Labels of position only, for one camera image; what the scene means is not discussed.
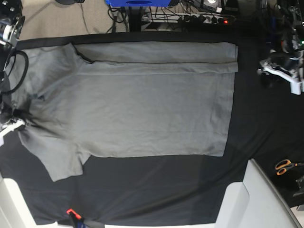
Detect black metal stand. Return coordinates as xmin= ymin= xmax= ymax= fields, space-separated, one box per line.
xmin=126 ymin=7 xmax=146 ymax=32

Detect red blue clamp front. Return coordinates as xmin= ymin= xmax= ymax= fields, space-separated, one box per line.
xmin=66 ymin=209 xmax=86 ymax=228

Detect white chair left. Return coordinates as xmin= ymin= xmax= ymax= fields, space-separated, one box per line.
xmin=0 ymin=176 xmax=37 ymax=228

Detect blue plastic box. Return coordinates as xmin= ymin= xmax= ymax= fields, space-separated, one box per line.
xmin=105 ymin=0 xmax=170 ymax=7

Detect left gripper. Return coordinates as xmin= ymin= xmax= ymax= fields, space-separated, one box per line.
xmin=257 ymin=51 xmax=304 ymax=95

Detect orange handled scissors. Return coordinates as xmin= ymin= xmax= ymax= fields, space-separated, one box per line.
xmin=275 ymin=159 xmax=304 ymax=176

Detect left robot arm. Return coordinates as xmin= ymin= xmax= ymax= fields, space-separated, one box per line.
xmin=257 ymin=0 xmax=304 ymax=95

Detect black table cloth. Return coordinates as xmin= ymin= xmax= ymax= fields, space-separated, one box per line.
xmin=0 ymin=32 xmax=304 ymax=226

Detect grey T-shirt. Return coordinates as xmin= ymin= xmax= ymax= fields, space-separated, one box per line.
xmin=11 ymin=42 xmax=238 ymax=181

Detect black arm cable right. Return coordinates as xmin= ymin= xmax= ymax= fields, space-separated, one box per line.
xmin=0 ymin=50 xmax=29 ymax=95

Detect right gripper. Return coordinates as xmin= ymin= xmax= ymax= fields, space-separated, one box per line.
xmin=0 ymin=109 xmax=36 ymax=146

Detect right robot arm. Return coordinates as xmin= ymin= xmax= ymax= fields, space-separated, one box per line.
xmin=0 ymin=0 xmax=29 ymax=145

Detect white power strip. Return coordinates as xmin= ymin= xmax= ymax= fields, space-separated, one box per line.
xmin=142 ymin=12 xmax=236 ymax=25

